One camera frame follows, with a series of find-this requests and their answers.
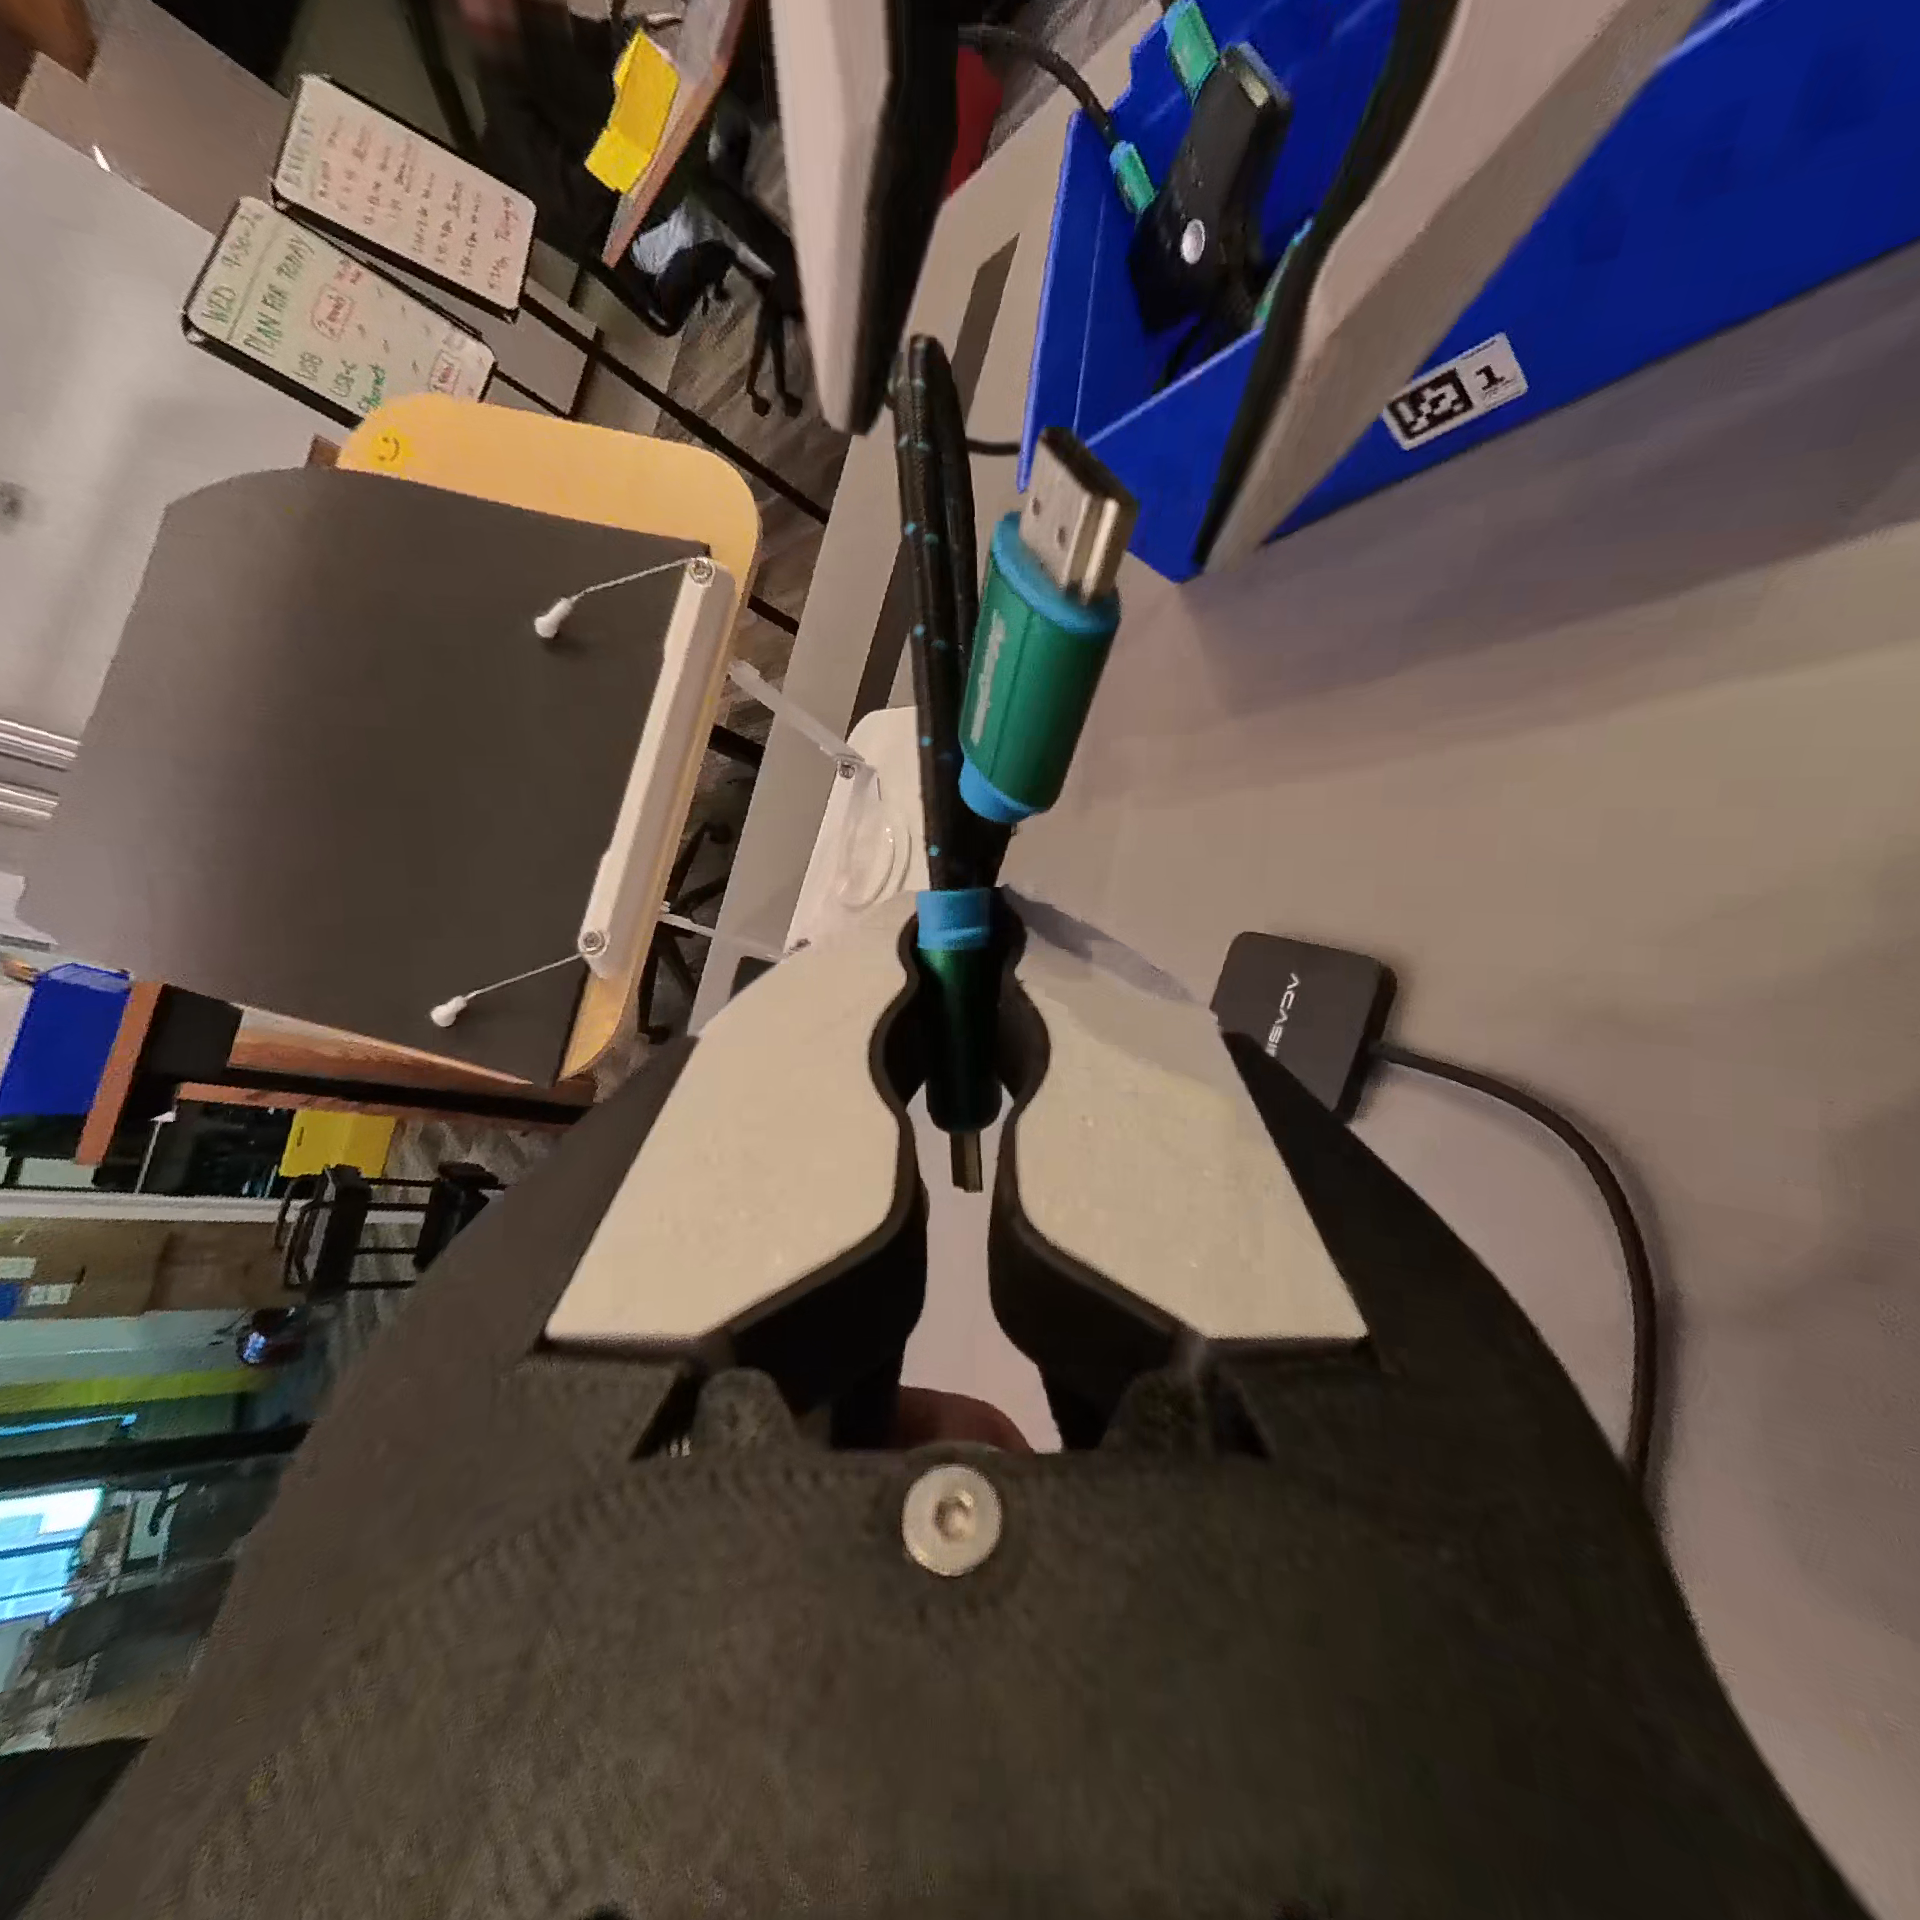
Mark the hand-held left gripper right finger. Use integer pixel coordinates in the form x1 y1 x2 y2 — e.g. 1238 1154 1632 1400
983 911 1370 1364

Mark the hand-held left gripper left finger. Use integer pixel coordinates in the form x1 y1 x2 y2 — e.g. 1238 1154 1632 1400
550 921 929 1364

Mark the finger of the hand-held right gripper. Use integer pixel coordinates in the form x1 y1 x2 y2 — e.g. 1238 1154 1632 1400
765 0 960 429
1193 0 1716 576

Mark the black hdmi switch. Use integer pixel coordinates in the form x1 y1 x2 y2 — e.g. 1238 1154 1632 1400
1137 45 1296 333

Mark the small yellow bin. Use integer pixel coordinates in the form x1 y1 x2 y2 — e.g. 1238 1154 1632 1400
587 26 686 197

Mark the dark grey rectangular device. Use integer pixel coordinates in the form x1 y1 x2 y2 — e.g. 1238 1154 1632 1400
1209 931 1398 1116

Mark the black metal cart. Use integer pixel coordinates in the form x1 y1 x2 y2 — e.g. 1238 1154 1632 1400
286 1171 481 1308

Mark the blue plastic bin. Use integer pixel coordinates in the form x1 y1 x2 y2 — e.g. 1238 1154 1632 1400
0 967 134 1116
1020 0 1920 582

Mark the whiteboard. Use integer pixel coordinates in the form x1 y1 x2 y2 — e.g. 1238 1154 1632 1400
181 207 496 424
270 76 542 317

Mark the wooden table with black legs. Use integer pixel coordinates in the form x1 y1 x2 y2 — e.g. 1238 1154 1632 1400
76 973 603 1171

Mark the white laptop stand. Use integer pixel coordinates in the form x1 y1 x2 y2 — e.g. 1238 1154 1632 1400
430 556 917 1037

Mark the wooden board with black surface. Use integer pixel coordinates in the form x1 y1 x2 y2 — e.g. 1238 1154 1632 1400
27 405 761 1086

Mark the thin black device cable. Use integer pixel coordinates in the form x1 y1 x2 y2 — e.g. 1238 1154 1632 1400
1380 1045 1659 1472

